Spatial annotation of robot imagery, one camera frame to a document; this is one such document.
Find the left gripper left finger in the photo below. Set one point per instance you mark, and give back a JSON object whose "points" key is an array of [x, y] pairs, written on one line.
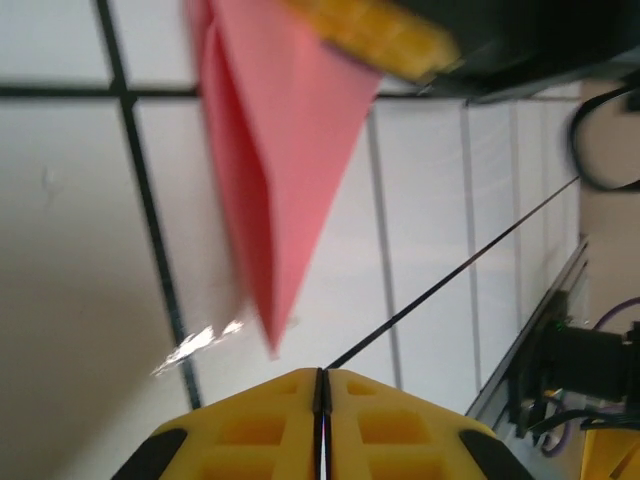
{"points": [[250, 430]]}

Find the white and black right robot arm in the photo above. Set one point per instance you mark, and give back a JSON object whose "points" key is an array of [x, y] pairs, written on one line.
{"points": [[585, 350]]}

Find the pink paper sheet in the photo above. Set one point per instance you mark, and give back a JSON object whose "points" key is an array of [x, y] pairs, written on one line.
{"points": [[280, 150]]}

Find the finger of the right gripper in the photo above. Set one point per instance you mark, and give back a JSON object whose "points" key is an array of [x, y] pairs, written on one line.
{"points": [[380, 35]]}

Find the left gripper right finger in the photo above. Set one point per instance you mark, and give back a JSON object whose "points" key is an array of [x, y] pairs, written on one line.
{"points": [[395, 430]]}

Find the long aluminium mounting rail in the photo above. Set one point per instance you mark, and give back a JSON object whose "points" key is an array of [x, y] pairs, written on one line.
{"points": [[545, 310]]}

